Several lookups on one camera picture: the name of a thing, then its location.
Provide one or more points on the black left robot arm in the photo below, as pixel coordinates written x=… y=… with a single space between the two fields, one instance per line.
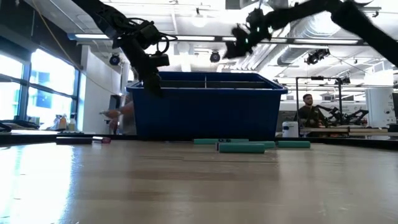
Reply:
x=102 y=15

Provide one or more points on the black curved bar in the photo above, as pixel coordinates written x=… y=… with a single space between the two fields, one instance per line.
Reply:
x=18 y=124

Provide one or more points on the person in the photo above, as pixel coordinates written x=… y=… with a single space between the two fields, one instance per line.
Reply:
x=308 y=112
x=124 y=115

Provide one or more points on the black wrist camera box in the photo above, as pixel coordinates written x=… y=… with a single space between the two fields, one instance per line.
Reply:
x=256 y=18
x=149 y=32

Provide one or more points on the white plastic container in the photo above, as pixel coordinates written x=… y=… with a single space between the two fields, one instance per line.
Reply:
x=290 y=130

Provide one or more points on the black background rig frame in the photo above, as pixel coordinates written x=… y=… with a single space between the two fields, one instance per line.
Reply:
x=317 y=78

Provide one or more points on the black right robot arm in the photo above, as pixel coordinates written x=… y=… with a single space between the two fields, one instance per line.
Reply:
x=357 y=18

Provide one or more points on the background wooden table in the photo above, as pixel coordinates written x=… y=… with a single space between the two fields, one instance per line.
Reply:
x=367 y=132

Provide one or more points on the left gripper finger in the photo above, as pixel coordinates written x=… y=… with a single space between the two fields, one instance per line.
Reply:
x=159 y=88
x=150 y=87

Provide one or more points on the dark monitor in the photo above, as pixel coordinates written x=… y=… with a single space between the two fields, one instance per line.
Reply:
x=113 y=102

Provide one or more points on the white cabinet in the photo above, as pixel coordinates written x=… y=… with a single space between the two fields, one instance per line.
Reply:
x=379 y=109

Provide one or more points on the clear bottle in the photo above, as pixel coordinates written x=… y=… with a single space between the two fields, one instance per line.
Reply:
x=72 y=125

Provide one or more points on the background black robot arm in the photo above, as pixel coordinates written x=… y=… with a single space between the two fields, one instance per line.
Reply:
x=342 y=116

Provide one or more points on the orange bottle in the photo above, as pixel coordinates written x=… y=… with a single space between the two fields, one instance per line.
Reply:
x=63 y=124

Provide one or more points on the black ceiling spotlight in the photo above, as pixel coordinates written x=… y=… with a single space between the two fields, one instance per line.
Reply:
x=114 y=59
x=315 y=57
x=214 y=57

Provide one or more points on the dark overhead box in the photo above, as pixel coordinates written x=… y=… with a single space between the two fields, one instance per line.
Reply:
x=239 y=3

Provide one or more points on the large window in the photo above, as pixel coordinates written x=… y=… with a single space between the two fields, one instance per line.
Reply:
x=49 y=81

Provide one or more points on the teal wooden block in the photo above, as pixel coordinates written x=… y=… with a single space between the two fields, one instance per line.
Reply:
x=242 y=148
x=293 y=144
x=267 y=144
x=206 y=140
x=238 y=140

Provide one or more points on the blue plastic bin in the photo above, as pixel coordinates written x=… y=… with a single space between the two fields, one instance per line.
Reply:
x=211 y=112

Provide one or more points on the globe pendant lamp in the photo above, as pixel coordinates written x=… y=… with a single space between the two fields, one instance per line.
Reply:
x=199 y=21

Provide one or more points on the linear ceiling light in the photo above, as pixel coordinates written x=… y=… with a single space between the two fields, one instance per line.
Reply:
x=93 y=36

